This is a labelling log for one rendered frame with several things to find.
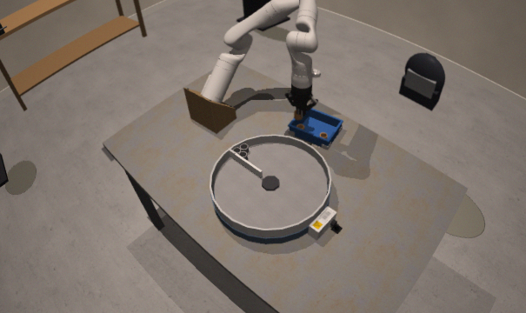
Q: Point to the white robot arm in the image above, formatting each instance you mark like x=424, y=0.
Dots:
x=297, y=42

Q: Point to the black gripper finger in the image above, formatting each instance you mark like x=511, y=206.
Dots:
x=307, y=107
x=293, y=100

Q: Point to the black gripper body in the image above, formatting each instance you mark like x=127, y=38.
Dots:
x=307, y=92

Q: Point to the blue crate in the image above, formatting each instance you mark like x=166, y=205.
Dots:
x=317, y=122

